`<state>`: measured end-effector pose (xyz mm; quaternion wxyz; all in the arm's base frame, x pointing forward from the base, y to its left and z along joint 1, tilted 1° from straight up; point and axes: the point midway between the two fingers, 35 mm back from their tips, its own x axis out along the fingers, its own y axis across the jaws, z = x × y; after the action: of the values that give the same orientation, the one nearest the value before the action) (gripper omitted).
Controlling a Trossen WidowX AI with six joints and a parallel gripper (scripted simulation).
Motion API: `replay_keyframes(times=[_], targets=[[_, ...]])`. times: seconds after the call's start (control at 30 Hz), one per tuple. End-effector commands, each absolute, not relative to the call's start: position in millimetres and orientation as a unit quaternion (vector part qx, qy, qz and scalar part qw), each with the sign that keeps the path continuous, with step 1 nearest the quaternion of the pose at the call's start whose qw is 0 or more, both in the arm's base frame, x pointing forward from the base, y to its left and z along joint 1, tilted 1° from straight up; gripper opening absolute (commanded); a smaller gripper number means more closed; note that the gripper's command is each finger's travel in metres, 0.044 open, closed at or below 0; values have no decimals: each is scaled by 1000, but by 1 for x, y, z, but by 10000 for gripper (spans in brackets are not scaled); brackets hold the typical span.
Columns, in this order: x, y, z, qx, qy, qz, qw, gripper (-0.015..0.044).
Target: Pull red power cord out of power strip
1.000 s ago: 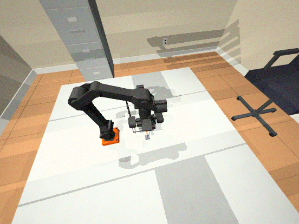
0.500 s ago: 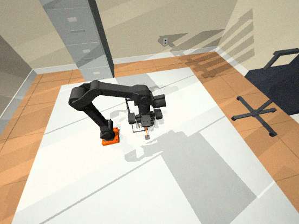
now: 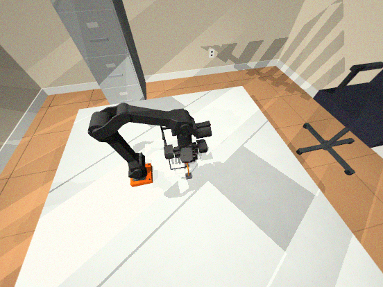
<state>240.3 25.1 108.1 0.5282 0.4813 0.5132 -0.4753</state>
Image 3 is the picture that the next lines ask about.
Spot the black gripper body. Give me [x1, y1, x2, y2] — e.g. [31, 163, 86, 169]
[164, 139, 208, 159]

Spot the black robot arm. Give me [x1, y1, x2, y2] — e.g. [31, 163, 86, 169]
[88, 103, 212, 181]

